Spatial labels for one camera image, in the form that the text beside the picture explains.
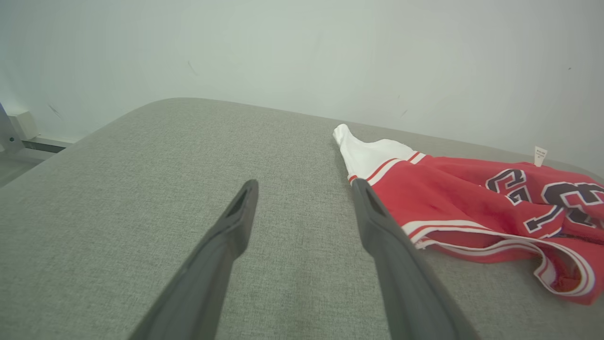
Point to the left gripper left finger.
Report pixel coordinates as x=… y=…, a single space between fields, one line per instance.
x=212 y=274

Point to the grey metal frame leg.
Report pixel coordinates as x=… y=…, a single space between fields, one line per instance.
x=7 y=134

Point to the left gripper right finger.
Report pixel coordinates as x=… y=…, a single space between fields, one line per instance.
x=401 y=283

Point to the red jersey white sleeves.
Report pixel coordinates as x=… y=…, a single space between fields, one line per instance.
x=448 y=208

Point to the white corner box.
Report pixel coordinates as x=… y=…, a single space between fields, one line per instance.
x=23 y=125

